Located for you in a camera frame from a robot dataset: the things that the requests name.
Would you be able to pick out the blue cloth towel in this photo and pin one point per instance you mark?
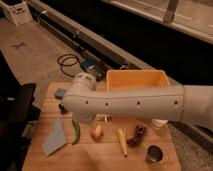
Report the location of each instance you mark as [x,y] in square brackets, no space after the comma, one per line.
[55,139]

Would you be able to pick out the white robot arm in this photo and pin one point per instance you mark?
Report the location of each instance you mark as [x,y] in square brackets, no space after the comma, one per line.
[184,103]

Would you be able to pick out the white small cup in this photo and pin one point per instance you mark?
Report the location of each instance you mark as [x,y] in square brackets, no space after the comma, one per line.
[157,124]

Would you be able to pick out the metal cup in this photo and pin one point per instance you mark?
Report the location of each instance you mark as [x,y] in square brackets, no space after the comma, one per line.
[154,154]

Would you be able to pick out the yellow plastic bin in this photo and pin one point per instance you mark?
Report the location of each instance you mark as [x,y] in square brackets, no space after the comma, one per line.
[130,79]

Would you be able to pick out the blue power box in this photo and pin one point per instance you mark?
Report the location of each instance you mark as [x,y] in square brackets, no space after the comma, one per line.
[92,68]

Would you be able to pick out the metal fork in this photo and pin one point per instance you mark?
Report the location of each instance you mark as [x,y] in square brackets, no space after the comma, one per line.
[104,118]

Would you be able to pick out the yellow onion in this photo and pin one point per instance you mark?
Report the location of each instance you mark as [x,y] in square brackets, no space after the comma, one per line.
[96,133]

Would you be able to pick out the blue sponge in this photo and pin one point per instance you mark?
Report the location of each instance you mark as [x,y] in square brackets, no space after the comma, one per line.
[59,93]

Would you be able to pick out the green chili pepper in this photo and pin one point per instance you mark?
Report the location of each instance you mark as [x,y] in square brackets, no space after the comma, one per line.
[77,131]

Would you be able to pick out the yellow corn cob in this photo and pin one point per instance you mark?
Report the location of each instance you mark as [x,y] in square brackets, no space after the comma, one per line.
[122,140]

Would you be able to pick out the black chair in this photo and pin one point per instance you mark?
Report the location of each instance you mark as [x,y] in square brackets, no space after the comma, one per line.
[16,109]

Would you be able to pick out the white cardboard box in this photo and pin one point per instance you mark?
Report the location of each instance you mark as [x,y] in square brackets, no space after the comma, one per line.
[18,14]

